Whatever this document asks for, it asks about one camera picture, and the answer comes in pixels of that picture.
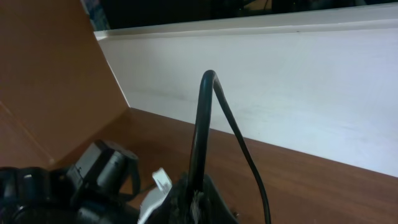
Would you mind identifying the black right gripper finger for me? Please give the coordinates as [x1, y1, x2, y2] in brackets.
[149, 175, 238, 224]

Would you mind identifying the thick black cable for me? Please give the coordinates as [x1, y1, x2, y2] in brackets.
[186, 69, 272, 224]

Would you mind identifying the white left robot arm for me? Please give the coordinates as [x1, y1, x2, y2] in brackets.
[1, 141, 141, 223]

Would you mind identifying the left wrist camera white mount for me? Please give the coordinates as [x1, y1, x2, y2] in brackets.
[137, 168, 173, 224]

